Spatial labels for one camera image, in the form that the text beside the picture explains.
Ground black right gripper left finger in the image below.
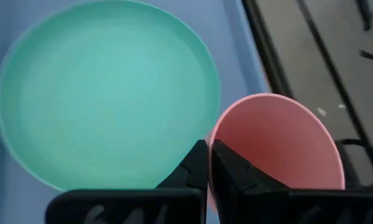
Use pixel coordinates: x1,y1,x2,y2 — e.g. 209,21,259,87
45,139,210,224

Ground pink plastic cup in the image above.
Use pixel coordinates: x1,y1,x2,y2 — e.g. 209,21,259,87
205,93,346,215

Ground coiled black cable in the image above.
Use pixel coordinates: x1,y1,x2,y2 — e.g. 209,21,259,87
337,138,373,156

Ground green plastic plate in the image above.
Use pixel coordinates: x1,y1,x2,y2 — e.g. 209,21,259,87
0,0,222,192

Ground light blue plastic tray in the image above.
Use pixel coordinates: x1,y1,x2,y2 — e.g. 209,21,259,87
0,0,272,224

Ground black aluminium table frame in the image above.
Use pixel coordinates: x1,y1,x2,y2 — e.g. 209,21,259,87
241,0,297,100

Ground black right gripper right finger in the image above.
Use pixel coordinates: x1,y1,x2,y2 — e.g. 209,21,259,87
211,139,373,224

